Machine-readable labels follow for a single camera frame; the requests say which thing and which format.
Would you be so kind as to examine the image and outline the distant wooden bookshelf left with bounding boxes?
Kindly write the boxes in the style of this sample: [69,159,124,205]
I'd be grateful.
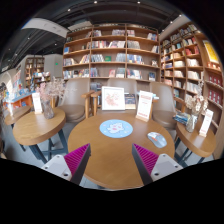
[25,56,45,89]

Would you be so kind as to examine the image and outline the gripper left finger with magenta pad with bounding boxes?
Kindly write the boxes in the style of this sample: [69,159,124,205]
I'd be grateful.
[42,144,91,185]

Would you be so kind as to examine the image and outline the beige armchair middle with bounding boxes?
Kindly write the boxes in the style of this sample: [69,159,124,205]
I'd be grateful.
[91,78,137,113]

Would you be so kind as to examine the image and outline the white sign on left table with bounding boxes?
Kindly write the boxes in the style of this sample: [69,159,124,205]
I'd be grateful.
[32,93,43,114]

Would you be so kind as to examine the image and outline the round wooden table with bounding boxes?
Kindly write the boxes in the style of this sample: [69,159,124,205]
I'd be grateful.
[12,106,69,165]
[174,121,216,167]
[68,113,175,190]

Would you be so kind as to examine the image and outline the round wooden left table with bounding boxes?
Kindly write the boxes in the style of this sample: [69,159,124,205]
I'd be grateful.
[12,106,69,165]

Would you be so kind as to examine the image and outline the large wooden bookshelf centre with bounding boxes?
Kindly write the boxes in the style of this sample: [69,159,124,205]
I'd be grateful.
[63,23,160,82]

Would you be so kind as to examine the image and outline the white framed picture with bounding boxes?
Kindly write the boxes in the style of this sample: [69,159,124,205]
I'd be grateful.
[102,86,125,110]

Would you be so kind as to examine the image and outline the orange display table with books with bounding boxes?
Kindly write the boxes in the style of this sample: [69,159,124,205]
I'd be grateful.
[3,93,33,109]

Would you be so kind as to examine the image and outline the round blue mouse pad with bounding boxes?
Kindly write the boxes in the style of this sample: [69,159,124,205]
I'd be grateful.
[99,119,133,138]

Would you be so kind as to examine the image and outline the wooden bookshelf right wall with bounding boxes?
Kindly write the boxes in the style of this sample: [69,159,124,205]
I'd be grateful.
[160,22,224,133]

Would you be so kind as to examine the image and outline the white sign on right table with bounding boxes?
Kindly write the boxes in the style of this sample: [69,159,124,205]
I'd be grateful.
[199,109,213,137]

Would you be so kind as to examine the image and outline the round wooden centre table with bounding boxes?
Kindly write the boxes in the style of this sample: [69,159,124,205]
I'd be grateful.
[68,113,175,190]

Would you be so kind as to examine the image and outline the beige armchair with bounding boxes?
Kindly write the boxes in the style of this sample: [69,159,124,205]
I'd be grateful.
[91,78,137,113]
[150,82,176,130]
[59,78,93,122]

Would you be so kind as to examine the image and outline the beige armchair right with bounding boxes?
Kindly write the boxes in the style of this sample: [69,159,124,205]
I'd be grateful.
[150,82,176,130]

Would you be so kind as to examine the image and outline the white sign on table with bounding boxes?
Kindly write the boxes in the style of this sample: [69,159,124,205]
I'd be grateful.
[32,93,43,114]
[199,109,213,137]

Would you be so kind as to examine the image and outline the stack of books on chair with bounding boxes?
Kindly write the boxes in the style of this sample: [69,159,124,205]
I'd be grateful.
[173,112,190,125]

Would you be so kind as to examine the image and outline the white and red sign stand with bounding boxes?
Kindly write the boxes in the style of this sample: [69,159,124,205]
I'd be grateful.
[136,91,153,121]

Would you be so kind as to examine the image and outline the round wooden right table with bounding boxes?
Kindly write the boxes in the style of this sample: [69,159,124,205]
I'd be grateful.
[174,121,216,167]

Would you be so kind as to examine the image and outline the glass vase with dried flowers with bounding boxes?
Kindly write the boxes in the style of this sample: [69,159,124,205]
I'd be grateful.
[36,78,65,119]

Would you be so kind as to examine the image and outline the glass vase with white flowers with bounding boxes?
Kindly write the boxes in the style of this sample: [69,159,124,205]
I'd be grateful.
[185,81,208,133]

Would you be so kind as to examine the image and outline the beige armchair left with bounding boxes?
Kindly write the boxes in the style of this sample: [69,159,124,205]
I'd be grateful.
[59,78,93,122]

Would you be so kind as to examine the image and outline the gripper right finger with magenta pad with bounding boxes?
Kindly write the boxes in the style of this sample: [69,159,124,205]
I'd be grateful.
[132,144,182,185]

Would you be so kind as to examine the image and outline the dark book behind frame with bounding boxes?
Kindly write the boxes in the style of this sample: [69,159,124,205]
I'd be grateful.
[125,94,136,109]

